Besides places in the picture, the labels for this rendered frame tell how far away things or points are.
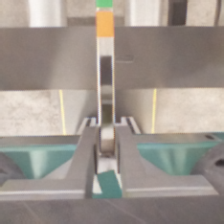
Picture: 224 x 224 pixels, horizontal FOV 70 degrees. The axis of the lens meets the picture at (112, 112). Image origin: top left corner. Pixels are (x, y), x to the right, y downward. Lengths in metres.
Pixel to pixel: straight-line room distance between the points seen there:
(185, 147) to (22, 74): 0.28
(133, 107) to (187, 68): 0.89
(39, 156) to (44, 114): 1.28
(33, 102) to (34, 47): 1.33
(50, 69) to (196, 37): 0.22
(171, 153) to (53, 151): 0.20
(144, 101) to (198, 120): 0.72
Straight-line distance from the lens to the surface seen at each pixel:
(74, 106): 1.14
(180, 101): 1.58
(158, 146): 0.29
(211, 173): 0.31
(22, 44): 0.28
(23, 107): 1.64
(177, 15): 0.71
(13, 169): 0.32
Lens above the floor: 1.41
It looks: 75 degrees down
